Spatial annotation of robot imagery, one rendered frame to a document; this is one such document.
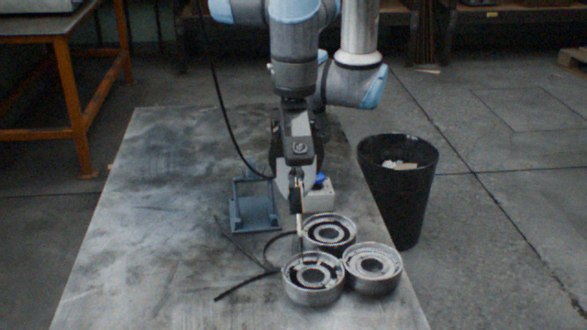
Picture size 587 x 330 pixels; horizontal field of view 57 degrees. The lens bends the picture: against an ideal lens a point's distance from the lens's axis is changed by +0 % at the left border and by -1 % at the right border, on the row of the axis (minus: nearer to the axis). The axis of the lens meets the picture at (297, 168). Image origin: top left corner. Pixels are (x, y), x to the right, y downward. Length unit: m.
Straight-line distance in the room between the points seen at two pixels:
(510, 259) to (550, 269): 0.16
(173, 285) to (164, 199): 0.29
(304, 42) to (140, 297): 0.50
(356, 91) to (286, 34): 0.52
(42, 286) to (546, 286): 1.98
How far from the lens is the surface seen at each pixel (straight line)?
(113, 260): 1.06
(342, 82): 1.32
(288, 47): 0.82
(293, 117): 0.85
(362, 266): 0.98
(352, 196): 1.20
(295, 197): 0.93
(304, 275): 0.95
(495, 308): 2.21
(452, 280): 2.28
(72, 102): 2.88
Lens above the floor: 1.43
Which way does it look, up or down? 29 degrees down
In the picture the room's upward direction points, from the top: straight up
